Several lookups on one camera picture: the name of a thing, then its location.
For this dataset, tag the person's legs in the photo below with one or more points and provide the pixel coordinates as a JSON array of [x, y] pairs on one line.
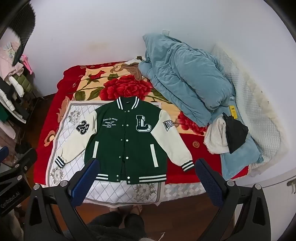
[[111, 227]]

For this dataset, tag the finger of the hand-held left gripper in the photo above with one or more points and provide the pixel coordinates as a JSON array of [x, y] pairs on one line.
[[3, 154]]

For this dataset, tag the white cabinet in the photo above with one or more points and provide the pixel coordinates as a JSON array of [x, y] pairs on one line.
[[277, 208]]

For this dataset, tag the blue duvet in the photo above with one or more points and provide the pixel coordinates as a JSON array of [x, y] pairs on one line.
[[185, 76]]

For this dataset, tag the black fuzzy strip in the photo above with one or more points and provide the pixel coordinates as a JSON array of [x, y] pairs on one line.
[[26, 27]]

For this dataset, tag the black cloth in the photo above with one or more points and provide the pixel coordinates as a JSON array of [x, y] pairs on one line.
[[235, 134]]

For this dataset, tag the white diamond-pattern floral mat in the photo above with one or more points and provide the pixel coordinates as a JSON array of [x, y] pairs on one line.
[[69, 162]]

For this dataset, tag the white fluffy towel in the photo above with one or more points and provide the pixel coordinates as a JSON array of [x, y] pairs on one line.
[[216, 136]]

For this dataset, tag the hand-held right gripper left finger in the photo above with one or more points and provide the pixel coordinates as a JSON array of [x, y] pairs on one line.
[[84, 183]]

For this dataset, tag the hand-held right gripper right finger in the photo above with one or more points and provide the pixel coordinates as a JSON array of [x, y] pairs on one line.
[[208, 183]]

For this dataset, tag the olive green padded garment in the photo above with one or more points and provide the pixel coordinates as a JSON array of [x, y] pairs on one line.
[[24, 83]]

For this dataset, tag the pink hanger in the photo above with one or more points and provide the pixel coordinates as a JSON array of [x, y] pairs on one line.
[[27, 63]]

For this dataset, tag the white textured bed pad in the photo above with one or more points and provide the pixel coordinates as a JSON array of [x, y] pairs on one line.
[[254, 111]]

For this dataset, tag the white wall socket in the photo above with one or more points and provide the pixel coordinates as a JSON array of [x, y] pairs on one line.
[[165, 31]]

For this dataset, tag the pink garment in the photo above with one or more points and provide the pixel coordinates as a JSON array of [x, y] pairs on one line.
[[9, 55]]

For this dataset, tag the red floral blanket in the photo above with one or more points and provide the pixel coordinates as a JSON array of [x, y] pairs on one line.
[[129, 88]]

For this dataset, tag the yellow tag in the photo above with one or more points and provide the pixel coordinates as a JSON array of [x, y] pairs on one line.
[[232, 111]]

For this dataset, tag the green and white varsity jacket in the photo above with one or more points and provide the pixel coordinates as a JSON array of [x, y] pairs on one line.
[[111, 143]]

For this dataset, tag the black clothes rack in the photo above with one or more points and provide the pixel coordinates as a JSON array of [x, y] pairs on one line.
[[20, 111]]

